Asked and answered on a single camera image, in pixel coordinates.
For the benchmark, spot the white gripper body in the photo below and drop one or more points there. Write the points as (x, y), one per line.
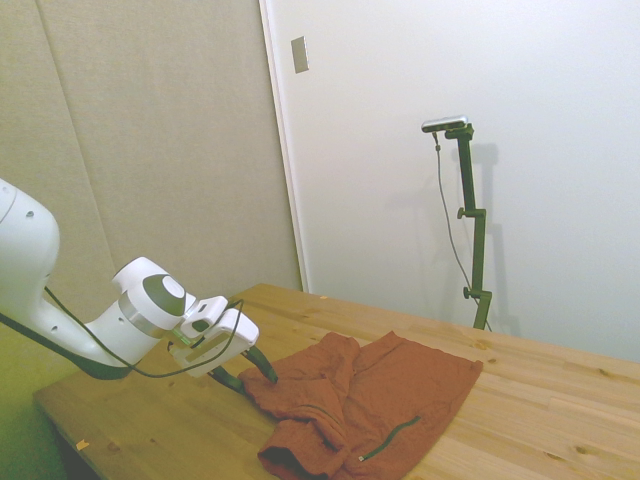
(240, 332)

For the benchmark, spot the white door trim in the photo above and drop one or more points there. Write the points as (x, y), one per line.
(285, 150)

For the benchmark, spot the dark green camera stand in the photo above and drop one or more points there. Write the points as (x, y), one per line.
(470, 190)

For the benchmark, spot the small tan paper scrap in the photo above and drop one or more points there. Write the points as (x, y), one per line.
(81, 444)

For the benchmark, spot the grey wall plate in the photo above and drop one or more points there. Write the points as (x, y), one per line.
(300, 55)

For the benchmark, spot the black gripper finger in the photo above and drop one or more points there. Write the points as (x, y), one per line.
(261, 366)
(227, 381)

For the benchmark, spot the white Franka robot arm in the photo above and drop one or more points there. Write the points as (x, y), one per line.
(30, 260)

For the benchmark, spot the rust red shorts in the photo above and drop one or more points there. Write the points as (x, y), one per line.
(400, 390)

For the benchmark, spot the silver stereo camera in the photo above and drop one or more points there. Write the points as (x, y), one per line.
(445, 123)

